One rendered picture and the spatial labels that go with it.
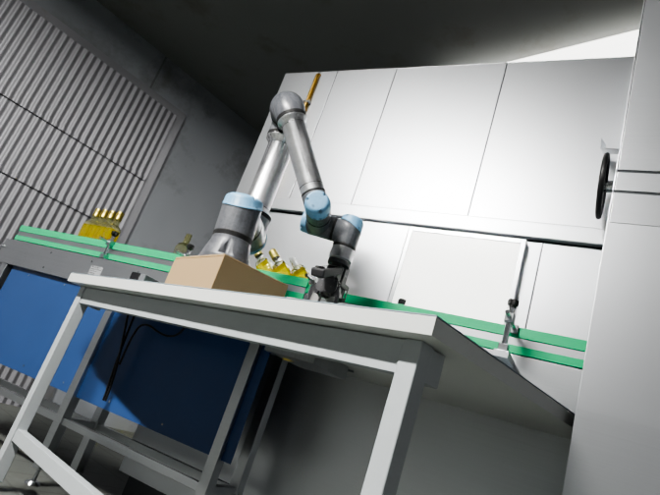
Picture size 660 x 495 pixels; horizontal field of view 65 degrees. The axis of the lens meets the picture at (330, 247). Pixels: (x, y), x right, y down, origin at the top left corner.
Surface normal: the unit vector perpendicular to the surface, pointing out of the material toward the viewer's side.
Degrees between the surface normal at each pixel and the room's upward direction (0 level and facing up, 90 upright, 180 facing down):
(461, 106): 90
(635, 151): 90
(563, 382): 90
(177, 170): 90
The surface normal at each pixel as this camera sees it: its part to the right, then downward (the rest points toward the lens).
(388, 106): -0.41, -0.42
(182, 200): 0.72, 0.01
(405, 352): -0.62, -0.44
